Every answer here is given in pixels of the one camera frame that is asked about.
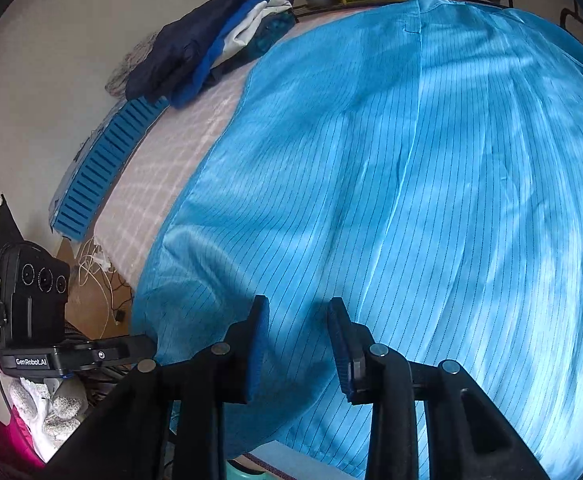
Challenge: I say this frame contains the person's left hand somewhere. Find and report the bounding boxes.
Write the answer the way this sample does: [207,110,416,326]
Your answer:
[8,374,89,463]

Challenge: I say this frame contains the navy blue garment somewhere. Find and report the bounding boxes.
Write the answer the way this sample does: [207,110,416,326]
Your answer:
[125,0,295,103]

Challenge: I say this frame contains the royal blue garment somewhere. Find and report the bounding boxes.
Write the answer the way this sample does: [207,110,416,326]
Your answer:
[171,0,267,108]

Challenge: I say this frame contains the black cloth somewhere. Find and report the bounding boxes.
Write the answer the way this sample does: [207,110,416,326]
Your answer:
[0,194,24,261]

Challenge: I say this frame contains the person's left forearm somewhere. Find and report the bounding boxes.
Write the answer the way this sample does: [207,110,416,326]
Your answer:
[0,405,44,476]

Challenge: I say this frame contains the pink plaid bed blanket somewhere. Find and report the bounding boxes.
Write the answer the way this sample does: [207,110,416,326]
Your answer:
[94,7,347,288]

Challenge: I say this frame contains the white garment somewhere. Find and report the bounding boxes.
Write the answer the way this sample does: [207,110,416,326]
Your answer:
[214,0,295,68]

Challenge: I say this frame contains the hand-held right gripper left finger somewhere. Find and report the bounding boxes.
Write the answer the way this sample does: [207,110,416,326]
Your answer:
[46,295,270,480]

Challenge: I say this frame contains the white cables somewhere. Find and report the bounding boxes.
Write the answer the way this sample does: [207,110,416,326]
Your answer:
[74,237,137,341]

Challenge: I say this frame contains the light blue striped garment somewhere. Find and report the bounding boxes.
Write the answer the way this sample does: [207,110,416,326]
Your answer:
[130,0,583,480]

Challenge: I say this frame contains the folded floral cloth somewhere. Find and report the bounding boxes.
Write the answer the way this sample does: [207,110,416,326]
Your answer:
[105,30,162,98]

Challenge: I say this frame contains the teal garment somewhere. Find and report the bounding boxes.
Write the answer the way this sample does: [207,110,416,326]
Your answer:
[244,10,299,61]

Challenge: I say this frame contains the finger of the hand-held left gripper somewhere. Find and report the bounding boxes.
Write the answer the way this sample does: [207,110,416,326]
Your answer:
[74,335,157,367]

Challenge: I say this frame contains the blue slatted crate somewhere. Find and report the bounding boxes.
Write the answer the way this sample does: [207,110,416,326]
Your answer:
[51,95,169,241]

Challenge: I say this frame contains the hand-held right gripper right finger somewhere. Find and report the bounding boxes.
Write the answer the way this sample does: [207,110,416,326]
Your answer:
[327,297,552,480]

